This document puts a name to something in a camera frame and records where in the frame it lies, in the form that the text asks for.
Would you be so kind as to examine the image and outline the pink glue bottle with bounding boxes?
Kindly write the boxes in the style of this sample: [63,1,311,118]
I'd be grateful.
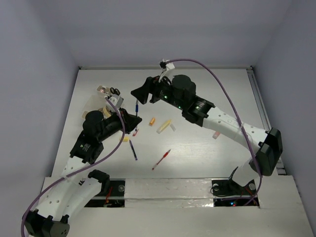
[212,131,221,139]

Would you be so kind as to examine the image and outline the red gel pen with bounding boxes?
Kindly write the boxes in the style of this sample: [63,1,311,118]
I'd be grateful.
[152,149,171,170]

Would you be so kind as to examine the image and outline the orange marker cap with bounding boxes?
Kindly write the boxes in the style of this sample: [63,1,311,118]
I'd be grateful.
[149,118,156,126]

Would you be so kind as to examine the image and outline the cream divided pen holder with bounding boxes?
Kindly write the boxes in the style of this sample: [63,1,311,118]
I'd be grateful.
[96,85,120,99]

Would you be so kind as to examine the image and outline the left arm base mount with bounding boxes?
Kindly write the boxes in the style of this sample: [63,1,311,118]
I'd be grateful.
[84,180,125,208]

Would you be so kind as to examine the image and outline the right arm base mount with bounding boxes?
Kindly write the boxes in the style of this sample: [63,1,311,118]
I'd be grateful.
[210,169,260,207]

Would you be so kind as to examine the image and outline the blue gel pen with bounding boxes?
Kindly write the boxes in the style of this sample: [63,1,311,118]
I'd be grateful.
[135,100,139,116]

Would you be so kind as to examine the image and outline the purple gel pen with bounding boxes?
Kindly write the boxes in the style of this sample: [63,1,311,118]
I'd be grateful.
[129,140,138,161]

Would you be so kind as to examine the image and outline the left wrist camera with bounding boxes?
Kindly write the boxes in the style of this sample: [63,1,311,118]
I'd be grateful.
[105,94,124,108]

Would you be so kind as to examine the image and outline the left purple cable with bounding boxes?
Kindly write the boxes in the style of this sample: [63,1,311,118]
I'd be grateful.
[20,97,124,237]

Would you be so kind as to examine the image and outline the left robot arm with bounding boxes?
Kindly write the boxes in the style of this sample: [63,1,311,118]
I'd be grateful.
[21,108,142,237]

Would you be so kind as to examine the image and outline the white perforated storage basket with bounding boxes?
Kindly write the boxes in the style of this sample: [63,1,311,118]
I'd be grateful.
[81,95,107,119]

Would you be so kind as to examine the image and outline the black handled scissors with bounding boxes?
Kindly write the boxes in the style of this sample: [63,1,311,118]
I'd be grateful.
[110,87,120,96]

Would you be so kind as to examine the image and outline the beige masking tape roll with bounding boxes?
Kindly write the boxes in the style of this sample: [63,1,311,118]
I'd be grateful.
[98,106,112,119]

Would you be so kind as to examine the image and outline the yellow eraser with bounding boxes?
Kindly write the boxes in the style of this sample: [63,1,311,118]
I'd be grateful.
[119,136,129,142]

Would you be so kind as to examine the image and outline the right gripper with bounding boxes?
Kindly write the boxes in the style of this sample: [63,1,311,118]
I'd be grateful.
[130,72,186,111]

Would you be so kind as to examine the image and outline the yellow highlighter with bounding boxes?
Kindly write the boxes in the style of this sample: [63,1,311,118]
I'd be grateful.
[156,119,171,134]

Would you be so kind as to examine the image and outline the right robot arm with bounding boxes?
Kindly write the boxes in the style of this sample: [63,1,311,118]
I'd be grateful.
[131,75,283,194]

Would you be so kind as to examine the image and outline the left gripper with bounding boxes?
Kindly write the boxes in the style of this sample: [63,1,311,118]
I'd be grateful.
[98,107,142,142]

